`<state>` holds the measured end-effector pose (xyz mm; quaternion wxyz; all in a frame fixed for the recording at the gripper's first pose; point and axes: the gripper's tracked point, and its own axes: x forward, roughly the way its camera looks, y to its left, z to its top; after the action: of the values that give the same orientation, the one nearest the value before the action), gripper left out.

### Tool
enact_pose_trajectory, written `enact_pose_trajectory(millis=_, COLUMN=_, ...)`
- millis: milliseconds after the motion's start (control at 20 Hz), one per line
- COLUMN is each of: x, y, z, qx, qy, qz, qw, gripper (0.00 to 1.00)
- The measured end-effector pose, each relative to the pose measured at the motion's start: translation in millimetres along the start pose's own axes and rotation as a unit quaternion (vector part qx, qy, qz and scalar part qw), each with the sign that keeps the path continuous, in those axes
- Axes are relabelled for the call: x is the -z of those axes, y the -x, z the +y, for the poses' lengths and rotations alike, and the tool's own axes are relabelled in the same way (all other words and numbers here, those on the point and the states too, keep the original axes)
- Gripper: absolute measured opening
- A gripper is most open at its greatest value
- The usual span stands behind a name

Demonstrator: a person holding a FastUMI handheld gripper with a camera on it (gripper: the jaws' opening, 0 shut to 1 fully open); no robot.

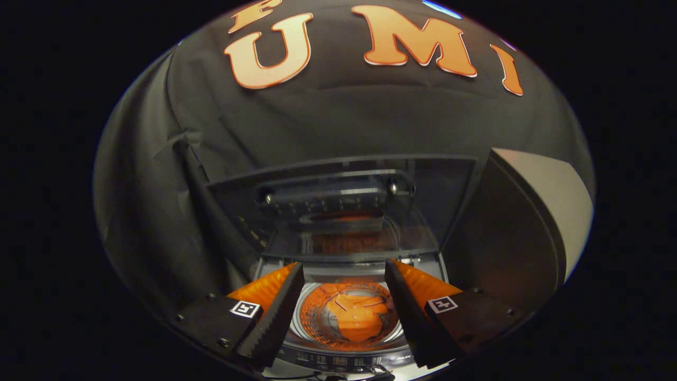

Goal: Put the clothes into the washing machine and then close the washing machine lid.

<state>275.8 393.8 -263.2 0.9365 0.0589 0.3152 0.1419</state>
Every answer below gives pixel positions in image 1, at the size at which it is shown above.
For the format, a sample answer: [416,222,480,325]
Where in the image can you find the black backdrop cloth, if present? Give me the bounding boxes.
[94,0,596,329]

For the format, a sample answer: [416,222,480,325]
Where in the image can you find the yellow polo shirt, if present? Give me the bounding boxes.
[325,294,389,342]

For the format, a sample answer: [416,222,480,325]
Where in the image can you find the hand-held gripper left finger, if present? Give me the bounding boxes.
[168,262,306,372]

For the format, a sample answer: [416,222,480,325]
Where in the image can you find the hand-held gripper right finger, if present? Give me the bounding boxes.
[384,258,525,370]

